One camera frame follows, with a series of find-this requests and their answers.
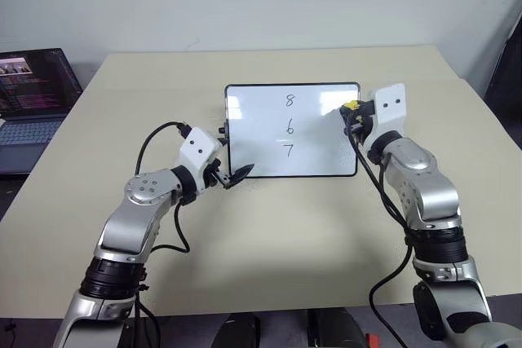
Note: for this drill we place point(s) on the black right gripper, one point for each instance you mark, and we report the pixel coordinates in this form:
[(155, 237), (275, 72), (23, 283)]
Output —
[(365, 117)]

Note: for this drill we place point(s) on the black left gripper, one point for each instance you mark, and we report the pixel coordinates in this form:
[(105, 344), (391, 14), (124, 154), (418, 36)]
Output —
[(214, 173)]

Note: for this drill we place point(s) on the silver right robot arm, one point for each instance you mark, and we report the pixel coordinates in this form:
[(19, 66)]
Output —
[(428, 193)]

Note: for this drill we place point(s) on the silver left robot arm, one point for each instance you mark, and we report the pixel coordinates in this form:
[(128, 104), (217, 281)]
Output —
[(134, 221)]

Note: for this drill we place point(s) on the small black whiteboard clip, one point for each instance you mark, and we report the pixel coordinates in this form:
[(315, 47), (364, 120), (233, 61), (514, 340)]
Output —
[(222, 131)]

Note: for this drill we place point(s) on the black framed whiteboard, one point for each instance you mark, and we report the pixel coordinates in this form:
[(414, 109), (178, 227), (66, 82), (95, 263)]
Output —
[(265, 136)]

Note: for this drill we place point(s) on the dark rounded shape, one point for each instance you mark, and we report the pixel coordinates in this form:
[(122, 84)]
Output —
[(336, 329), (238, 331)]

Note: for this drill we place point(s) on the black chair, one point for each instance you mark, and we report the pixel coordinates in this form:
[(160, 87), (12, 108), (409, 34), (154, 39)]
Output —
[(507, 79)]

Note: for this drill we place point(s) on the small red part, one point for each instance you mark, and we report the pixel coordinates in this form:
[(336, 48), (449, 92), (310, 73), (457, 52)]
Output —
[(371, 341)]

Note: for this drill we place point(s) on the open laptop with lit screen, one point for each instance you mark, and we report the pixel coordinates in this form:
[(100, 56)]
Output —
[(28, 87)]

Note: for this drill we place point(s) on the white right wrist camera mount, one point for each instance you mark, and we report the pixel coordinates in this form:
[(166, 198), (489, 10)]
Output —
[(389, 107)]

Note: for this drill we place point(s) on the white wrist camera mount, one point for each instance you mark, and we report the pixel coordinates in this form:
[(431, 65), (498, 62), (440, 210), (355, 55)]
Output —
[(389, 107), (197, 148)]

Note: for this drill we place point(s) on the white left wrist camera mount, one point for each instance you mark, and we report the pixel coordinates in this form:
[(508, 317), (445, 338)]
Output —
[(197, 148)]

